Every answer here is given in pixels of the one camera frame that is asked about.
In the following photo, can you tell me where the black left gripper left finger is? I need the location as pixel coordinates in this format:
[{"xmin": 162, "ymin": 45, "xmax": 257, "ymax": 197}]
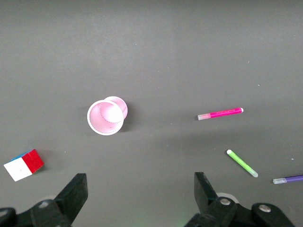
[{"xmin": 0, "ymin": 173, "xmax": 89, "ymax": 227}]

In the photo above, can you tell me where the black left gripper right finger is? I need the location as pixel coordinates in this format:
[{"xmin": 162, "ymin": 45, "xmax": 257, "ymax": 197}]
[{"xmin": 184, "ymin": 172, "xmax": 296, "ymax": 227}]

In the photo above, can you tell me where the pink marker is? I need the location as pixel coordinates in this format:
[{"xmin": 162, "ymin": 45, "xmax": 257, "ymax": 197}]
[{"xmin": 197, "ymin": 107, "xmax": 244, "ymax": 121}]

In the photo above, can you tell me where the green marker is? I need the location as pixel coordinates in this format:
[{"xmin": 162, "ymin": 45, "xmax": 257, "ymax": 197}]
[{"xmin": 226, "ymin": 149, "xmax": 259, "ymax": 178}]

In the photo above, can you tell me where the Rubik's cube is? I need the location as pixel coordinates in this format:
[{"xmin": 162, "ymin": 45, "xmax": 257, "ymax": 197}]
[{"xmin": 3, "ymin": 148, "xmax": 45, "ymax": 182}]

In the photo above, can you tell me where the pink plastic cup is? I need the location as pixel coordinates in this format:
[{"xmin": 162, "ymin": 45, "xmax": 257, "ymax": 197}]
[{"xmin": 87, "ymin": 96, "xmax": 129, "ymax": 136}]

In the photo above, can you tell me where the purple marker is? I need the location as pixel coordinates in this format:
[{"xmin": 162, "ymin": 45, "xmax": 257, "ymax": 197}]
[{"xmin": 272, "ymin": 175, "xmax": 303, "ymax": 185}]

